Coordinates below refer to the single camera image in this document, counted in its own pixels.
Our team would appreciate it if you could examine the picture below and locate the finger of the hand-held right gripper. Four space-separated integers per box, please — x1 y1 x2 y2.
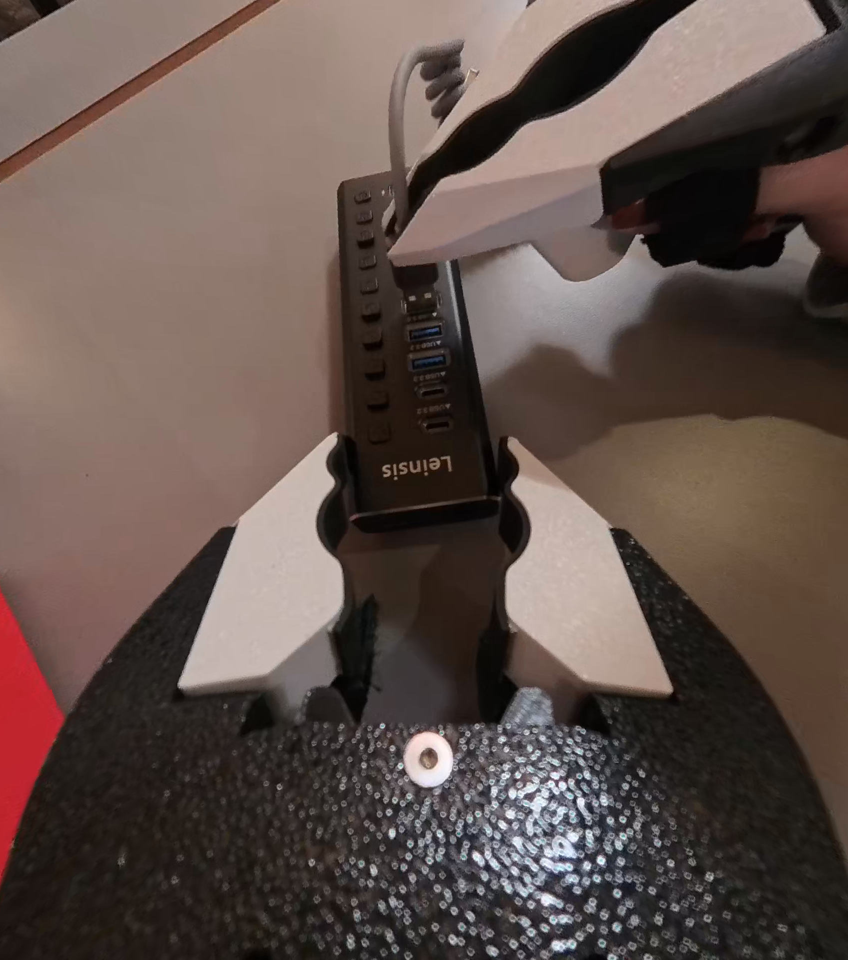
405 0 698 192
386 0 848 284

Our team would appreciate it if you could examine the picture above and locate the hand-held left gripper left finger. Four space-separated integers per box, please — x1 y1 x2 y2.
178 432 353 725

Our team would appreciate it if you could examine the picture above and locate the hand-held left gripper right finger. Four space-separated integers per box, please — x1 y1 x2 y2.
497 437 674 727

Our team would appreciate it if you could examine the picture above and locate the grey usb cable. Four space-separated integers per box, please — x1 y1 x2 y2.
382 39 482 241

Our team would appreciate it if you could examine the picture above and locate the black usb hub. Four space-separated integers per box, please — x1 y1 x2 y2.
337 171 503 535

